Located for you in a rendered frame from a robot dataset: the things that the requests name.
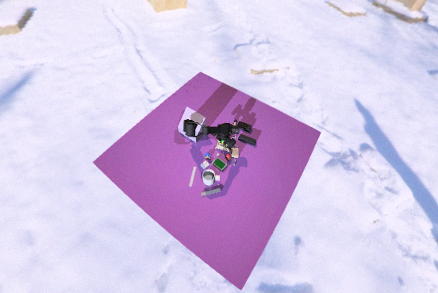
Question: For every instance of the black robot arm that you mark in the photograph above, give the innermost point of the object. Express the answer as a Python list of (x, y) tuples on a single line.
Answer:
[(225, 129)]

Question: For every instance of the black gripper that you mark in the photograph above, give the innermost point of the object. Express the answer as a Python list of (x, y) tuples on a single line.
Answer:
[(227, 140)]

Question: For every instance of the white mug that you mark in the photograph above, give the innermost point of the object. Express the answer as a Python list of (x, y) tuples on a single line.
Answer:
[(208, 177)]

